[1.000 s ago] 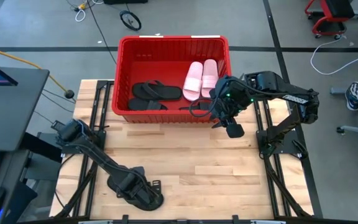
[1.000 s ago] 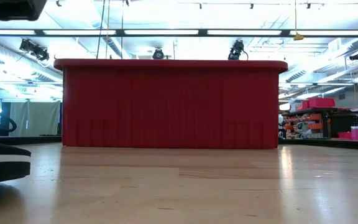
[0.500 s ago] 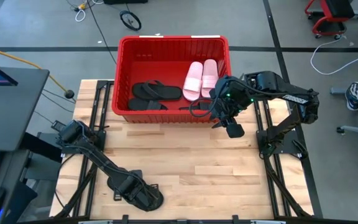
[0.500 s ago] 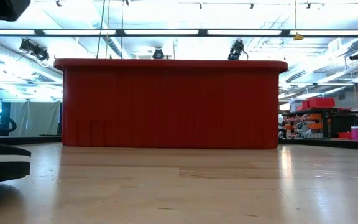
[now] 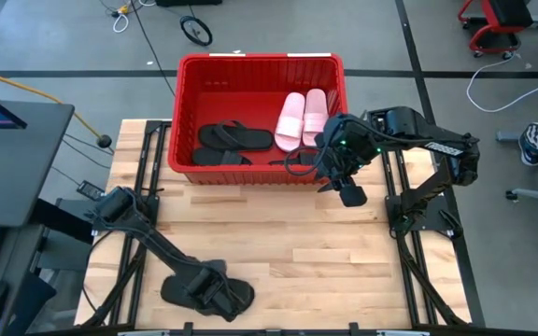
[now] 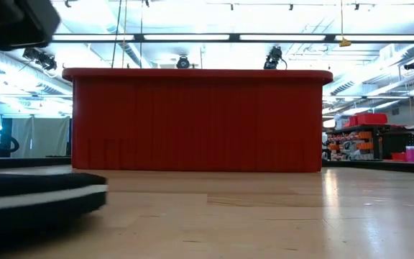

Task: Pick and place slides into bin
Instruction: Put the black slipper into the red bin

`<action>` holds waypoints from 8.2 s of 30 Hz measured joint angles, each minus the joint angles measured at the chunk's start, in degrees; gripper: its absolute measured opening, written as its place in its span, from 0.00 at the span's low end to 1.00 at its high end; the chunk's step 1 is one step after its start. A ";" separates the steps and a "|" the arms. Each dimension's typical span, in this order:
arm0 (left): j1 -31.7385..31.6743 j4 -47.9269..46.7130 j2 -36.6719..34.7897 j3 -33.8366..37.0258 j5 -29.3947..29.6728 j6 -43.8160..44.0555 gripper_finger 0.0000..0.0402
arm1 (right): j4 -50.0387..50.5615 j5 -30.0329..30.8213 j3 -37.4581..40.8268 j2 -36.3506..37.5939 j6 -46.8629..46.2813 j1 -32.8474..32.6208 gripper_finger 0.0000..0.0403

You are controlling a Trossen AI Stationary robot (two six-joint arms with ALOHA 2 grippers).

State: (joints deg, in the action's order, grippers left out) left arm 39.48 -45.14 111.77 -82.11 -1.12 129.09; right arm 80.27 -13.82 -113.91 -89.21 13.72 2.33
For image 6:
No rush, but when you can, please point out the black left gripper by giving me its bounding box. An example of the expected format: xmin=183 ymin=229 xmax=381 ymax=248
xmin=0 ymin=0 xmax=62 ymax=53

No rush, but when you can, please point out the black flip-flop white stripe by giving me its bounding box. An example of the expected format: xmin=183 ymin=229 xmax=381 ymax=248
xmin=0 ymin=172 xmax=109 ymax=250

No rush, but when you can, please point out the large red plastic bin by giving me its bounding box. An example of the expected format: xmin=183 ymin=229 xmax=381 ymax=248
xmin=62 ymin=67 xmax=334 ymax=173

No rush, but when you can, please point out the red storage bin on shelf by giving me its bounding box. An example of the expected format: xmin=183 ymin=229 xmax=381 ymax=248
xmin=355 ymin=112 xmax=389 ymax=126

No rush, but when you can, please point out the black ceiling spotlight cluster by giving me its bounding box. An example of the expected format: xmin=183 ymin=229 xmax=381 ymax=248
xmin=22 ymin=47 xmax=58 ymax=72

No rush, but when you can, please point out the grey curtain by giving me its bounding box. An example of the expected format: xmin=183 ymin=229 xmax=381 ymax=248
xmin=10 ymin=116 xmax=71 ymax=159

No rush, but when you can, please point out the round black spotlight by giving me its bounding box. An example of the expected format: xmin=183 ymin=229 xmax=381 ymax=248
xmin=175 ymin=55 xmax=191 ymax=70

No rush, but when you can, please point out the black shelf unit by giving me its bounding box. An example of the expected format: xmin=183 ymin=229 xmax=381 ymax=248
xmin=326 ymin=124 xmax=408 ymax=161

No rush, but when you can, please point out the thin hanging cable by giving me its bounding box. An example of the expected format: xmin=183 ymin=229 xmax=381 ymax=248
xmin=111 ymin=0 xmax=123 ymax=69

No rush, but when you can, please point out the black cable loop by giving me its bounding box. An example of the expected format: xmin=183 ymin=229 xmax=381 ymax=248
xmin=0 ymin=132 xmax=20 ymax=154

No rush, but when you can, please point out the black overhead frame bar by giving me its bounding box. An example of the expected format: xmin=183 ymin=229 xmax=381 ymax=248
xmin=0 ymin=32 xmax=414 ymax=45

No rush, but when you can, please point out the black camera with cable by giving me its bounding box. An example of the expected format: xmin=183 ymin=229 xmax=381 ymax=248
xmin=263 ymin=45 xmax=288 ymax=70

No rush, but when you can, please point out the ceiling track light rail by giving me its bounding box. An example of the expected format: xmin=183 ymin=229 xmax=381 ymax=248
xmin=206 ymin=1 xmax=414 ymax=12

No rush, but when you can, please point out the black table edge rail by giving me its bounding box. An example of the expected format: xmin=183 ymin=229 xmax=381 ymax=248
xmin=321 ymin=159 xmax=414 ymax=176

